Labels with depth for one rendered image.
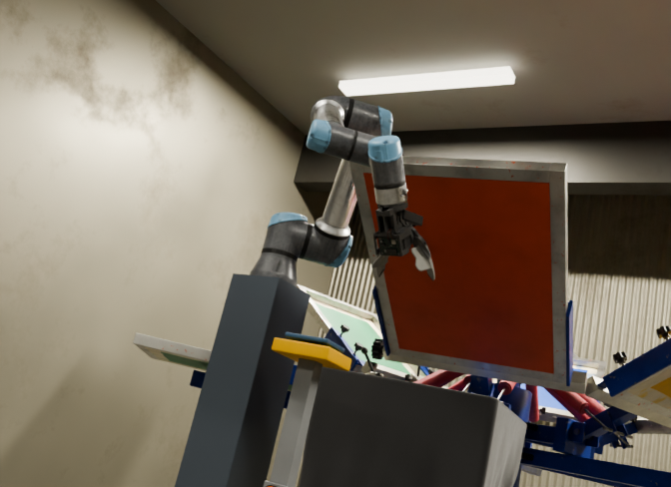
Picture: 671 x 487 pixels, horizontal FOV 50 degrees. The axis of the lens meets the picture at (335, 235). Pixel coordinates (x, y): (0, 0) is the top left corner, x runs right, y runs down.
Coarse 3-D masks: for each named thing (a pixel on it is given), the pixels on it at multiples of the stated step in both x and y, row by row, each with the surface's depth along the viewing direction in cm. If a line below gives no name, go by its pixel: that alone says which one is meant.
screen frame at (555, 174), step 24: (360, 168) 200; (408, 168) 194; (432, 168) 190; (456, 168) 188; (480, 168) 185; (504, 168) 182; (528, 168) 180; (552, 168) 178; (360, 192) 205; (552, 192) 181; (360, 216) 211; (552, 216) 185; (552, 240) 190; (552, 264) 195; (384, 288) 227; (552, 288) 200; (384, 312) 234; (552, 312) 206; (432, 360) 240; (456, 360) 235
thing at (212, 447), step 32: (256, 288) 213; (288, 288) 214; (224, 320) 215; (256, 320) 209; (288, 320) 215; (224, 352) 210; (256, 352) 205; (224, 384) 206; (256, 384) 203; (288, 384) 216; (224, 416) 202; (256, 416) 203; (192, 448) 204; (224, 448) 198; (256, 448) 204; (192, 480) 200; (224, 480) 195; (256, 480) 205
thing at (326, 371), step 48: (336, 384) 174; (384, 384) 169; (336, 432) 170; (384, 432) 165; (432, 432) 161; (480, 432) 157; (336, 480) 166; (384, 480) 162; (432, 480) 159; (480, 480) 154
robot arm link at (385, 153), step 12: (372, 144) 161; (384, 144) 160; (396, 144) 161; (372, 156) 162; (384, 156) 160; (396, 156) 161; (372, 168) 163; (384, 168) 161; (396, 168) 162; (372, 180) 166; (384, 180) 162; (396, 180) 162
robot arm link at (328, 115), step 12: (336, 96) 206; (312, 108) 202; (324, 108) 193; (336, 108) 198; (312, 120) 201; (324, 120) 172; (336, 120) 178; (312, 132) 168; (324, 132) 168; (336, 132) 169; (348, 132) 170; (312, 144) 169; (324, 144) 169; (336, 144) 169; (348, 144) 169; (336, 156) 171; (348, 156) 170
